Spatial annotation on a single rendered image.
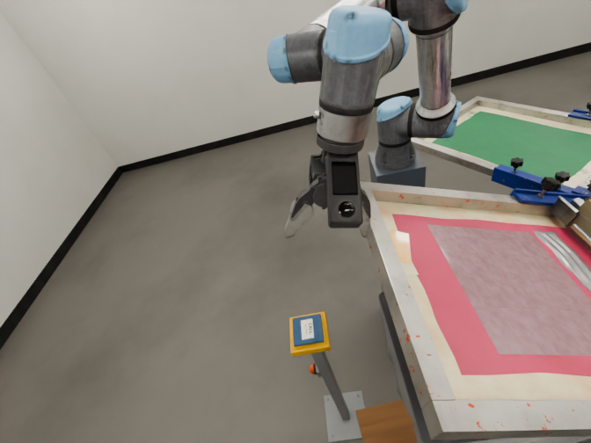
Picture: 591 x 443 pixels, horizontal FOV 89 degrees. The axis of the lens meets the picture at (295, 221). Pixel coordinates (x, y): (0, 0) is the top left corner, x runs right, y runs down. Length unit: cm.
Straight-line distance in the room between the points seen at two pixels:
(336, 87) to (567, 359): 63
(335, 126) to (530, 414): 49
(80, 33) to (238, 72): 183
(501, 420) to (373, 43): 52
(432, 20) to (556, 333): 70
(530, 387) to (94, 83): 493
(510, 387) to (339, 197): 42
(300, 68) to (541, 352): 65
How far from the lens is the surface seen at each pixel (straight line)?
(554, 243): 105
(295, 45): 55
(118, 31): 464
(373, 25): 40
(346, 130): 43
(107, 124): 517
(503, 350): 69
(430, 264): 75
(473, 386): 62
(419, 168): 122
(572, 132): 197
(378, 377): 202
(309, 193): 49
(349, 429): 195
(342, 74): 41
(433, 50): 94
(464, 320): 69
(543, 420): 62
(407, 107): 114
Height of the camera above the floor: 190
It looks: 41 degrees down
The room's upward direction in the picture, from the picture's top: 19 degrees counter-clockwise
